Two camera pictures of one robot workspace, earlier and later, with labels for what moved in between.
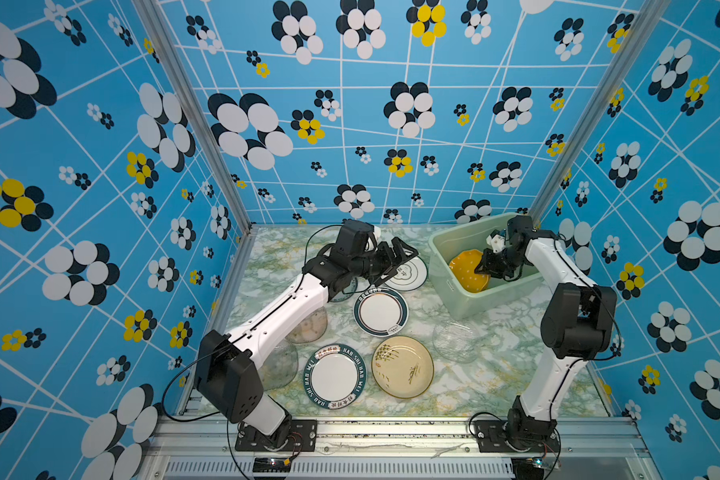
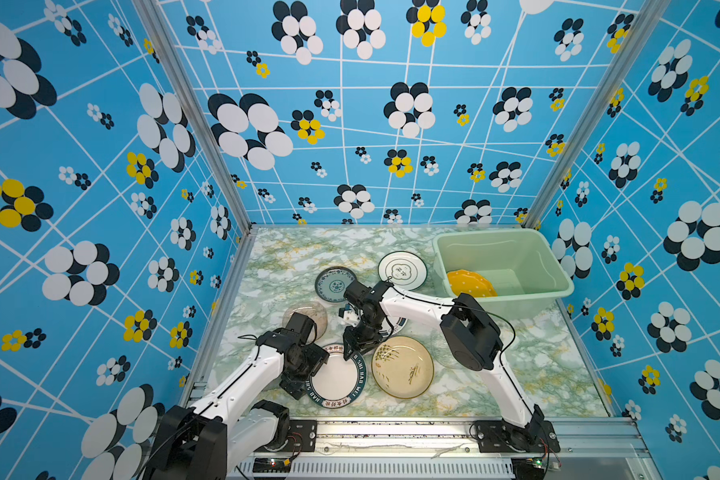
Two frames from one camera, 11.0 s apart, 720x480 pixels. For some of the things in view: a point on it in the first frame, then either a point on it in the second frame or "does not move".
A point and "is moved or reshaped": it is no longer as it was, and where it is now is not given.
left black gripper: [389, 263] to [318, 355]
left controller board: [271, 465] does not move
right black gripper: [487, 267] to [353, 342]
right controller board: [527, 468] does not move
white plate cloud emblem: [410, 275] does not move
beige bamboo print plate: [402, 367] does not move
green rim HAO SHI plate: [334, 376] does not move
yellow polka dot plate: [463, 268] is moved or reshaped
